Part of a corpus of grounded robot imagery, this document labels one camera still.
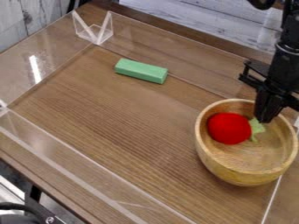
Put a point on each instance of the black table leg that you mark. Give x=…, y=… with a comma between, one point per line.
x=34, y=193

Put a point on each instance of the clear acrylic tray wall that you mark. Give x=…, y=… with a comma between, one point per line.
x=87, y=187

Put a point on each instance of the clear acrylic corner bracket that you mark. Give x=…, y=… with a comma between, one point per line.
x=93, y=33

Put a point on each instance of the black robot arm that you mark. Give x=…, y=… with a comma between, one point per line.
x=289, y=27

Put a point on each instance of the green rectangular block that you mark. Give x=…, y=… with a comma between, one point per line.
x=141, y=71

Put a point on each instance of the red plush fruit green leaf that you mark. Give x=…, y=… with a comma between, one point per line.
x=231, y=128

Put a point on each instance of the light wooden bowl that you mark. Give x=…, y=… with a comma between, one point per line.
x=260, y=158

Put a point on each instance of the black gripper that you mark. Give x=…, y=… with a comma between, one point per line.
x=275, y=82

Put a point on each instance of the black device bottom left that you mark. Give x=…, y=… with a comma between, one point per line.
x=25, y=213

